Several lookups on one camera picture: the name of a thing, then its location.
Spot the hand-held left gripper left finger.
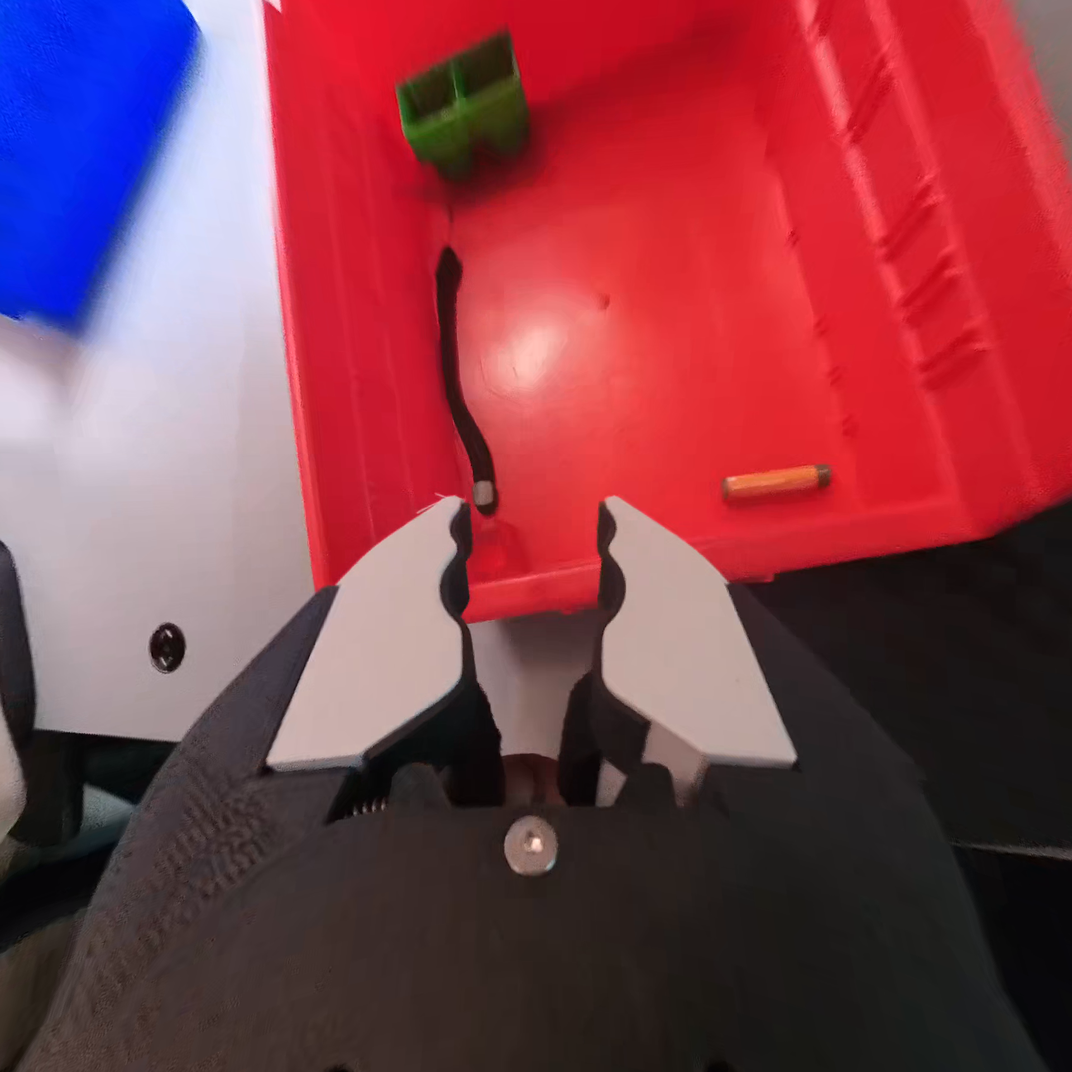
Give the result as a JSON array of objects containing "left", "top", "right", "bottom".
[{"left": 266, "top": 494, "right": 504, "bottom": 773}]

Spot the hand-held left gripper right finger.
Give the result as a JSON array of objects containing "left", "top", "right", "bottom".
[{"left": 586, "top": 494, "right": 798, "bottom": 807}]

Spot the black braided cord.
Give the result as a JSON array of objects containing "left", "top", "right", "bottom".
[{"left": 434, "top": 245, "right": 501, "bottom": 516}]

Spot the red plastic bin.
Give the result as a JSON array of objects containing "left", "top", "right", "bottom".
[{"left": 262, "top": 0, "right": 1072, "bottom": 625}]

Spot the blue plastic bin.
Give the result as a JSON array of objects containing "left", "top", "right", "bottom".
[{"left": 0, "top": 0, "right": 204, "bottom": 338}]

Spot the orange cylinder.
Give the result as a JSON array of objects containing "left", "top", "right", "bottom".
[{"left": 720, "top": 463, "right": 832, "bottom": 505}]

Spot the green plastic block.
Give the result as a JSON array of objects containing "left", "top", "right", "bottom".
[{"left": 395, "top": 30, "right": 532, "bottom": 183}]

